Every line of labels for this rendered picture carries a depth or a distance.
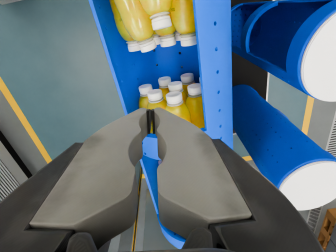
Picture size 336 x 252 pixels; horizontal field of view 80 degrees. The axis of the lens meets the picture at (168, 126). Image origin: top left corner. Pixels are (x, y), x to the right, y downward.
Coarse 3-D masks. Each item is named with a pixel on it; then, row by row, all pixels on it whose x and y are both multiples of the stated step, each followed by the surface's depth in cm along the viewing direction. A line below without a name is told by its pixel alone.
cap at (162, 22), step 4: (164, 16) 38; (168, 16) 39; (152, 20) 39; (156, 20) 38; (160, 20) 38; (164, 20) 38; (168, 20) 39; (152, 24) 39; (156, 24) 38; (160, 24) 38; (164, 24) 38; (168, 24) 39; (152, 28) 40; (156, 28) 39; (160, 28) 41
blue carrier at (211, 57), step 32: (96, 0) 43; (192, 0) 32; (224, 0) 35; (224, 32) 38; (128, 64) 56; (160, 64) 62; (192, 64) 61; (224, 64) 40; (128, 96) 57; (224, 96) 43; (224, 128) 47; (160, 224) 71
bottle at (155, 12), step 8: (144, 0) 36; (152, 0) 36; (160, 0) 36; (168, 0) 37; (144, 8) 38; (152, 8) 37; (160, 8) 37; (168, 8) 38; (152, 16) 38; (160, 16) 38
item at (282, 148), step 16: (240, 96) 135; (256, 96) 130; (240, 112) 125; (256, 112) 114; (272, 112) 110; (240, 128) 120; (256, 128) 106; (272, 128) 99; (288, 128) 95; (256, 144) 101; (272, 144) 92; (288, 144) 87; (304, 144) 84; (256, 160) 101; (272, 160) 88; (288, 160) 82; (304, 160) 78; (320, 160) 76; (272, 176) 86
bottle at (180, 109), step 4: (168, 104) 48; (172, 104) 48; (176, 104) 48; (180, 104) 48; (184, 104) 49; (168, 108) 48; (172, 108) 48; (176, 108) 48; (180, 108) 48; (184, 108) 48; (172, 112) 48; (176, 112) 48; (180, 112) 48; (184, 112) 48; (188, 112) 49; (180, 116) 48; (184, 116) 48; (188, 116) 49; (188, 120) 49
